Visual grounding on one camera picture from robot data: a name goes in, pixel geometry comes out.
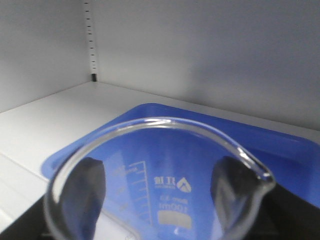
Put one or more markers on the blue plastic tray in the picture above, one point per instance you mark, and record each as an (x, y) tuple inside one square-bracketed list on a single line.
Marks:
[(292, 209)]

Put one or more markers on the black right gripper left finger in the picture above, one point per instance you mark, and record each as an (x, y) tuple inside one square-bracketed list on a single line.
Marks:
[(82, 199)]

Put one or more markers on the clear 100ml glass beaker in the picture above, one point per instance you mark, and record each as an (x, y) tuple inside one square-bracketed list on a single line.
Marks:
[(158, 174)]

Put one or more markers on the black shelf clip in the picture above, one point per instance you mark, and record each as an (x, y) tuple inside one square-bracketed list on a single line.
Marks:
[(94, 77)]

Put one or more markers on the grey cabinet shelf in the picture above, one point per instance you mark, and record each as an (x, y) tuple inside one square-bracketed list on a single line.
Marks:
[(34, 131)]

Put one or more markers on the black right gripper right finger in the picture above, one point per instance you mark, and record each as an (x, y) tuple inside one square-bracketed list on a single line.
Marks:
[(235, 193)]

